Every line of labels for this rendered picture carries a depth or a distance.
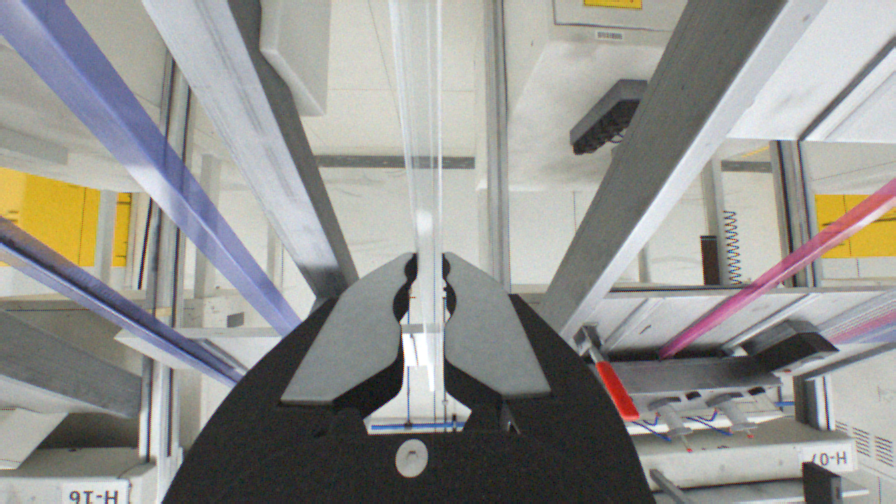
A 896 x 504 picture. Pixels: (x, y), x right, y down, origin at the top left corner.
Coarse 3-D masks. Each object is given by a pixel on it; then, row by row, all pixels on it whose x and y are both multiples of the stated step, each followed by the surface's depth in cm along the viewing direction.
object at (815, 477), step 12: (804, 468) 26; (816, 468) 25; (804, 480) 26; (816, 480) 25; (828, 480) 24; (840, 480) 24; (804, 492) 26; (816, 492) 25; (828, 492) 24; (840, 492) 24
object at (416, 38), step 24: (408, 0) 6; (432, 0) 6; (408, 24) 6; (432, 24) 6; (408, 48) 7; (432, 48) 7; (408, 72) 7; (432, 72) 7; (408, 96) 7; (432, 96) 8; (408, 120) 8; (432, 120) 8; (408, 144) 8; (432, 144) 8; (408, 168) 9; (432, 168) 9; (432, 192) 10; (432, 216) 11; (432, 240) 12; (432, 264) 13; (432, 288) 14; (432, 312) 16; (432, 336) 18; (432, 360) 22; (432, 384) 26
